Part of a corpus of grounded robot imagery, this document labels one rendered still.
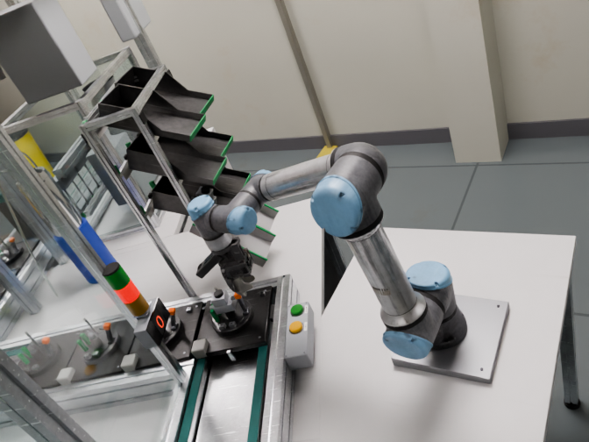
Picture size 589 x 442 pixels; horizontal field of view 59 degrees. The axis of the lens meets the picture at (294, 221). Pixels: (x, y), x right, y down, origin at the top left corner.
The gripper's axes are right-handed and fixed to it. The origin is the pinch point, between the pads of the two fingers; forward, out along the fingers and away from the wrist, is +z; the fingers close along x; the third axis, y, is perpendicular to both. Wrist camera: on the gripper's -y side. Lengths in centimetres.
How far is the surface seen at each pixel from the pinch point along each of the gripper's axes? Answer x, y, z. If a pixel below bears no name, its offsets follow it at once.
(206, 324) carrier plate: 0.2, -17.1, 10.0
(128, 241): 80, -80, 21
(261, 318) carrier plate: -2.5, 2.7, 10.1
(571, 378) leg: 11, 96, 88
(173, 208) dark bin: 23.3, -18.3, -22.3
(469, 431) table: -43, 56, 21
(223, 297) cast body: -1.8, -5.5, -1.5
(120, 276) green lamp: -20.4, -16.7, -32.2
